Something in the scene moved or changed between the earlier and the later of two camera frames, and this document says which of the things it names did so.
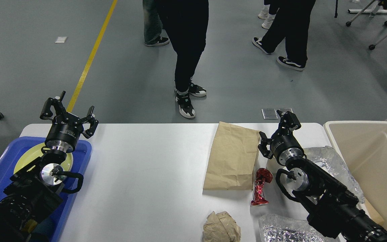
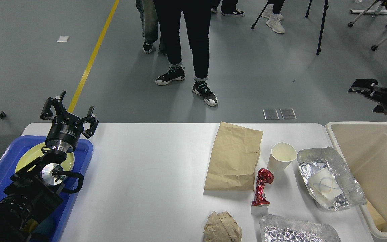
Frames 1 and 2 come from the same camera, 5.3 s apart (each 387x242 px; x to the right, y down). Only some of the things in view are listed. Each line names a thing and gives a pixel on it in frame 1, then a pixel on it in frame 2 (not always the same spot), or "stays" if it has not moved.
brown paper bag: (232, 158) stays
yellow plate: (34, 153) stays
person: (291, 23) -> (228, 7)
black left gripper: (66, 129) stays
